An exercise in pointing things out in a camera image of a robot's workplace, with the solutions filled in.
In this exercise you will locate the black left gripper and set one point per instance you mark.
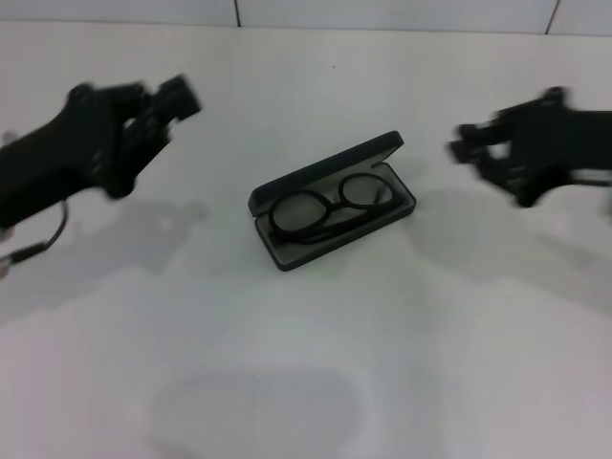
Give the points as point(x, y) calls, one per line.
point(72, 153)

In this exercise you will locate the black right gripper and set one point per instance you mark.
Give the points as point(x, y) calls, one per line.
point(559, 143)

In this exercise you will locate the black glasses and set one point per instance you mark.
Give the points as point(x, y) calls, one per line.
point(334, 204)

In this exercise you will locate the black glasses case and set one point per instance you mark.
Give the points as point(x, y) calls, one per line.
point(296, 253)

